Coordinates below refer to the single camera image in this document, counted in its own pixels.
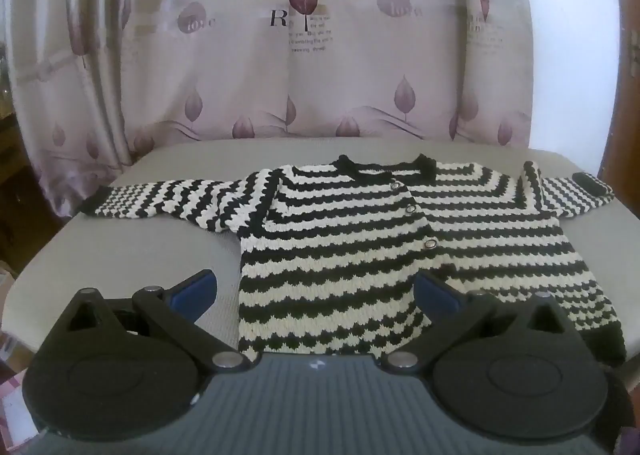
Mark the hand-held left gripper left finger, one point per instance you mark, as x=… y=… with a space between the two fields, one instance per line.
x=196 y=291

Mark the pink leaf-print curtain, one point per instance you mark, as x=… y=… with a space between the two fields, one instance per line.
x=250 y=85

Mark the black and white knitted sweater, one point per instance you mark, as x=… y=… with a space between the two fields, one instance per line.
x=325 y=235

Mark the dark wooden furniture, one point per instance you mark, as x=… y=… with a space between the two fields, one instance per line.
x=12 y=185

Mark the brown wooden door frame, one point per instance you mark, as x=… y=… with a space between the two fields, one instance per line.
x=627 y=60

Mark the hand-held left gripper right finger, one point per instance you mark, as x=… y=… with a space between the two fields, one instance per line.
x=434 y=293

